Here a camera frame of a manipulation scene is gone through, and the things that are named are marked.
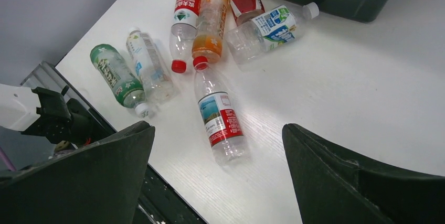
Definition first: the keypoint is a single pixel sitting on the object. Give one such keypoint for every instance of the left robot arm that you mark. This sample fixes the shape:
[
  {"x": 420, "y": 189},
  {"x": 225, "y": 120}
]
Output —
[{"x": 43, "y": 112}]

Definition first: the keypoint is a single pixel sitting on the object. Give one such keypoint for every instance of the blue white label bottle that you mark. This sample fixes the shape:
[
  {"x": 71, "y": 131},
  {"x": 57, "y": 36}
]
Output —
[{"x": 268, "y": 31}]

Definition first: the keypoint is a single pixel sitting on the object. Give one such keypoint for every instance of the red label bottle left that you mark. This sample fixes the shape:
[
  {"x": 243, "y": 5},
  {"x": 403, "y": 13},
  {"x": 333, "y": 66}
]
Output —
[{"x": 183, "y": 32}]

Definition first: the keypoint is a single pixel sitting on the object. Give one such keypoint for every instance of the orange drink bottle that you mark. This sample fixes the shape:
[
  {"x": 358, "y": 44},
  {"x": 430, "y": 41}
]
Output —
[{"x": 210, "y": 29}]

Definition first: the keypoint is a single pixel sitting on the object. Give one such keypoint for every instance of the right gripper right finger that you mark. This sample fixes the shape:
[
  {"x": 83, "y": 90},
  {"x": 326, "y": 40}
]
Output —
[{"x": 333, "y": 184}]

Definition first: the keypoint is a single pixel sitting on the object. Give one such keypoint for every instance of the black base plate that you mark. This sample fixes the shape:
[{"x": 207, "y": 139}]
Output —
[{"x": 159, "y": 202}]

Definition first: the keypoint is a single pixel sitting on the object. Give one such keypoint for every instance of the red white label bottle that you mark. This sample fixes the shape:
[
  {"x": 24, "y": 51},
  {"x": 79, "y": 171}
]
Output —
[{"x": 223, "y": 129}]

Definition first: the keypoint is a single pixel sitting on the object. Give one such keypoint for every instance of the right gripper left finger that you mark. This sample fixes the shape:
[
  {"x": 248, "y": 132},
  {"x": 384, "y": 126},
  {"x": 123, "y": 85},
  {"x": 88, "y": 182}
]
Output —
[{"x": 98, "y": 183}]

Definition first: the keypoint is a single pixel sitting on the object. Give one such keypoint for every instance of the green tea bottle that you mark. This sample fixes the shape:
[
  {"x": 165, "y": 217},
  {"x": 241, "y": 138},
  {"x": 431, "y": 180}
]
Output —
[{"x": 125, "y": 86}]

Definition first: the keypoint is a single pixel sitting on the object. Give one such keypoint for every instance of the light blue label bottle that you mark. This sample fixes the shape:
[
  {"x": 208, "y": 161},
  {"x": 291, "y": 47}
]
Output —
[{"x": 149, "y": 66}]

